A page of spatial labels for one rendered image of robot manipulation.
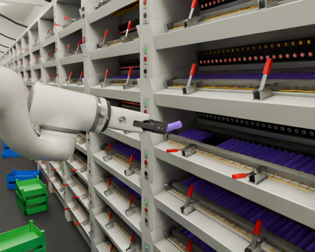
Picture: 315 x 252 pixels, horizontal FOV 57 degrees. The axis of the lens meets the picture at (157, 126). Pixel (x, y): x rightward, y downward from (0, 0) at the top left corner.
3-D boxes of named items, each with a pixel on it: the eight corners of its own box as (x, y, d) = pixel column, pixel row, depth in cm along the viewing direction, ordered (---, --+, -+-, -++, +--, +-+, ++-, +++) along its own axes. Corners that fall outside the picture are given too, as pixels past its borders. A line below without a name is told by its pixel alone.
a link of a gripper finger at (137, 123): (150, 124, 66) (158, 125, 71) (120, 117, 69) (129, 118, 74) (149, 129, 66) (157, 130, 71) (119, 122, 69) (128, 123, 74)
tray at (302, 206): (320, 232, 55) (316, 188, 52) (155, 157, 106) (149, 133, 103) (373, 184, 63) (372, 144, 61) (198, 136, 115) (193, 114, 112)
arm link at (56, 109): (92, 136, 63) (99, 94, 63) (27, 126, 56) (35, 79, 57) (80, 134, 70) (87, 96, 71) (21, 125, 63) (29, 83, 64)
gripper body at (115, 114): (110, 101, 63) (153, 111, 69) (95, 98, 72) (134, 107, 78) (103, 134, 64) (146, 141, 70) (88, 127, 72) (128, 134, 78)
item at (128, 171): (144, 197, 117) (135, 167, 113) (94, 161, 168) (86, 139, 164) (183, 176, 126) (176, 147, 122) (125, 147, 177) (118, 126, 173)
